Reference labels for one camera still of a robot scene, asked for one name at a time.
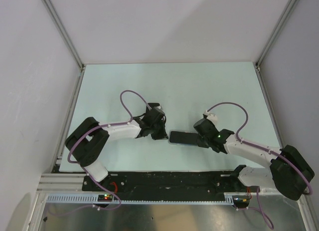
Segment clear phone case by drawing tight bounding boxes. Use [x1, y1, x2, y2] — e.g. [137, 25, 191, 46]
[168, 130, 200, 147]

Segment dark blue smartphone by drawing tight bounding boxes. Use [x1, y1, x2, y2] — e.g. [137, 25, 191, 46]
[170, 131, 200, 145]

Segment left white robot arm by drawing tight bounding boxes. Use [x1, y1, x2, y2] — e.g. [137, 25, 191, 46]
[65, 116, 168, 191]

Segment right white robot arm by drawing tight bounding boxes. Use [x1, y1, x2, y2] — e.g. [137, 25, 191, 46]
[195, 128, 315, 201]

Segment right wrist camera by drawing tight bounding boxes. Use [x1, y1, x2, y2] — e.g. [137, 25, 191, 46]
[193, 111, 219, 136]

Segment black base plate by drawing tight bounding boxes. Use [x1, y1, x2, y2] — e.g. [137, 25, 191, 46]
[82, 171, 248, 202]

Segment white slotted cable duct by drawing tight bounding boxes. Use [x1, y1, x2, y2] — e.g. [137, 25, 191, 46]
[46, 192, 236, 206]

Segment aluminium frame rail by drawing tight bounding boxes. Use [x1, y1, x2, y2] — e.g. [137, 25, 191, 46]
[37, 173, 85, 193]

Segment right aluminium corner post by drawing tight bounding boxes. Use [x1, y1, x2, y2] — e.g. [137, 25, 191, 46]
[255, 0, 300, 67]

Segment aluminium corner post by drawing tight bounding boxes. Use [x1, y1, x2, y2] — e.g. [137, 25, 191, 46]
[41, 0, 85, 71]
[255, 0, 300, 67]

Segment left aluminium corner post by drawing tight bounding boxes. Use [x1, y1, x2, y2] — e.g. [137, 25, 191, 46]
[41, 0, 85, 71]

